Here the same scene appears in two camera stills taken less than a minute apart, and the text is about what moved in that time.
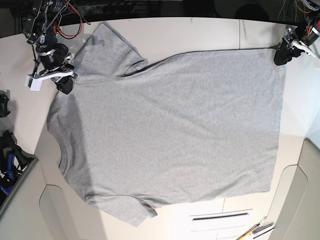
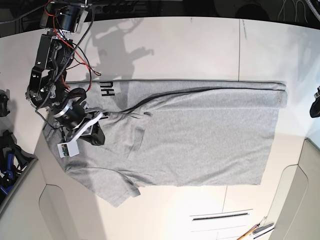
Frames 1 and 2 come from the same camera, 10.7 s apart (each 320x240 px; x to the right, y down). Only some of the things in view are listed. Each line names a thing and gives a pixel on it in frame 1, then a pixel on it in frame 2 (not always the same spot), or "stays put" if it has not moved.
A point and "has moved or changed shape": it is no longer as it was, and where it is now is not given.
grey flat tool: [263, 227] stays put
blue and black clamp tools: [13, 161] stays put
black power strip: [119, 9] stays put
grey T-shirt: [133, 136] has moved or changed shape
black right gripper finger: [286, 53] -> [314, 110]
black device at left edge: [5, 103] stays put
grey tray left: [27, 170] stays put
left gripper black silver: [53, 58] -> [73, 115]
